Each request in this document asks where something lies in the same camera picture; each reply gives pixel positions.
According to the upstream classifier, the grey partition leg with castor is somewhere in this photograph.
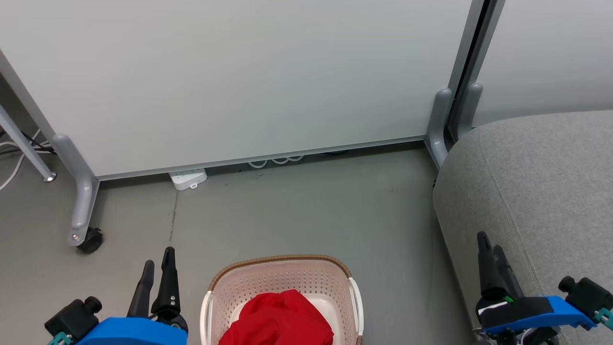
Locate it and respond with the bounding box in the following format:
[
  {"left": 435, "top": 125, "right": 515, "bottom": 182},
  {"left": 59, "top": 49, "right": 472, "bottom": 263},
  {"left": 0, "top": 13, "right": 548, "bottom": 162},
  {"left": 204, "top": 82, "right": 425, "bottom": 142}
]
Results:
[{"left": 52, "top": 134, "right": 100, "bottom": 247}]

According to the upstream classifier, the grey metal partition post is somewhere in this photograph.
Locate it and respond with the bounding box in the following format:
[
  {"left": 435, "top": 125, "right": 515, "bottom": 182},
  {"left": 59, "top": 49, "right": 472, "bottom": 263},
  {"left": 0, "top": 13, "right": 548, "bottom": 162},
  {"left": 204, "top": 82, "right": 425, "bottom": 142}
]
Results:
[{"left": 447, "top": 0, "right": 506, "bottom": 139}]

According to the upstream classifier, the red garment with white trim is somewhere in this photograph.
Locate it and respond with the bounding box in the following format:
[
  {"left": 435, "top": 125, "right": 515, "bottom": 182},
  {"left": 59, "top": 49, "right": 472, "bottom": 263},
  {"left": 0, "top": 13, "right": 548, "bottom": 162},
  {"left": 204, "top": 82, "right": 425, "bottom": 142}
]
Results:
[{"left": 218, "top": 289, "right": 335, "bottom": 345}]

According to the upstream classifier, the black castor wheel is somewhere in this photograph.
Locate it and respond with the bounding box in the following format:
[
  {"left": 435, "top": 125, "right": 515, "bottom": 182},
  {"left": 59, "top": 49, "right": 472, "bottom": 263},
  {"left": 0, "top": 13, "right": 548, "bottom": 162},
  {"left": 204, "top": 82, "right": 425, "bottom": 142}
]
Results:
[{"left": 77, "top": 227, "right": 104, "bottom": 254}]

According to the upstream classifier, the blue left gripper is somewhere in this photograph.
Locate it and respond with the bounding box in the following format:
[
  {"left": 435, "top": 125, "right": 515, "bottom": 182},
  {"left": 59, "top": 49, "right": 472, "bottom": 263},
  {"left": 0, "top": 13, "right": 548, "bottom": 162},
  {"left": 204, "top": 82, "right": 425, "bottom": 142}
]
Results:
[{"left": 77, "top": 246, "right": 189, "bottom": 345}]

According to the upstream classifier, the grey fabric sofa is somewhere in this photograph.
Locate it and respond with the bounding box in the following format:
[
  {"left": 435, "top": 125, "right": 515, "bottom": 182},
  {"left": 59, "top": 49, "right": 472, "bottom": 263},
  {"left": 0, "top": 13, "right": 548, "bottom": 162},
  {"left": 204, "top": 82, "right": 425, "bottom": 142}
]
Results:
[{"left": 432, "top": 110, "right": 613, "bottom": 345}]

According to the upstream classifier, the grey metal table leg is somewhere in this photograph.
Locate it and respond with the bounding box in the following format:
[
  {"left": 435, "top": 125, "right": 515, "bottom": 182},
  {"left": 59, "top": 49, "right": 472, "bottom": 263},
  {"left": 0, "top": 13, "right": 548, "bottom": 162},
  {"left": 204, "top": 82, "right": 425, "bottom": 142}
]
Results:
[{"left": 0, "top": 104, "right": 57, "bottom": 183}]

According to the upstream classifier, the white looped cable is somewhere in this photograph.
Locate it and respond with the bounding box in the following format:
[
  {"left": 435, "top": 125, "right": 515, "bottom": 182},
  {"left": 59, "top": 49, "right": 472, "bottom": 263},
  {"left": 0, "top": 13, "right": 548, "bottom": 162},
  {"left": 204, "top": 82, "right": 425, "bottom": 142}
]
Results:
[{"left": 248, "top": 153, "right": 306, "bottom": 169}]

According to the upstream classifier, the cream plastic laundry basket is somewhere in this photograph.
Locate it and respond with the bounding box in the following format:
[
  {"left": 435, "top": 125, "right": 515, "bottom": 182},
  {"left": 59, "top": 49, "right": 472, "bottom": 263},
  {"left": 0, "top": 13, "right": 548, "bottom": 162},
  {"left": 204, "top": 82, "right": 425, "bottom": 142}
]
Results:
[{"left": 200, "top": 254, "right": 364, "bottom": 345}]

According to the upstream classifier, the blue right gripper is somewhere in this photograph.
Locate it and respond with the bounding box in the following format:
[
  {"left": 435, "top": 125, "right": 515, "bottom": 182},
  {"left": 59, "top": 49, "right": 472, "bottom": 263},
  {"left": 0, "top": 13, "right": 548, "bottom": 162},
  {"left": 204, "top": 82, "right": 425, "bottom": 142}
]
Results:
[{"left": 474, "top": 231, "right": 599, "bottom": 337}]

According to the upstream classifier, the grey partition wall panel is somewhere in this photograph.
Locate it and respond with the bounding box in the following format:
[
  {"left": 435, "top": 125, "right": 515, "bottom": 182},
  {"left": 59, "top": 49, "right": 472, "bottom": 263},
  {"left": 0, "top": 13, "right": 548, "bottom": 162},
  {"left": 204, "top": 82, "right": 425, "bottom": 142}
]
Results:
[{"left": 472, "top": 0, "right": 613, "bottom": 127}]

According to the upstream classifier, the white floor cable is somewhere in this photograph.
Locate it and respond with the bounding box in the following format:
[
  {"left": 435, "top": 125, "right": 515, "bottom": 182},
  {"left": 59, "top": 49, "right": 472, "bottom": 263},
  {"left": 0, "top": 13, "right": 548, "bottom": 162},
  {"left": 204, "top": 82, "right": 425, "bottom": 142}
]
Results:
[{"left": 0, "top": 128, "right": 54, "bottom": 192}]

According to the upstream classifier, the white power strip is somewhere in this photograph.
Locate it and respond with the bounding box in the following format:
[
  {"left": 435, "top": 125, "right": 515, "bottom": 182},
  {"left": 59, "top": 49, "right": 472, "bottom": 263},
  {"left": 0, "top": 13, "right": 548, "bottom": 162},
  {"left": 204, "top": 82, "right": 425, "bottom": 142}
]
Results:
[{"left": 169, "top": 168, "right": 208, "bottom": 192}]

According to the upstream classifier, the black floor cable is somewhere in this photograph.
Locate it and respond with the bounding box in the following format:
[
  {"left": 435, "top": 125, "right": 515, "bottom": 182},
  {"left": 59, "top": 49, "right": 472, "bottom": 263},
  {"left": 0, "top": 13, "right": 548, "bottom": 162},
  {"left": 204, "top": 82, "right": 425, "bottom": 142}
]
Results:
[{"left": 0, "top": 127, "right": 54, "bottom": 156}]

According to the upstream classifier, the large white partition panel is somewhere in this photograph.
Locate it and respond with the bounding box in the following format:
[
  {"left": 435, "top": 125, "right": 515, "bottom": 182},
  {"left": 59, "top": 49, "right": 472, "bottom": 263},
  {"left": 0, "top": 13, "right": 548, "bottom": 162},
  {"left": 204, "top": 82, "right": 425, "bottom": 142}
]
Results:
[{"left": 0, "top": 0, "right": 475, "bottom": 182}]

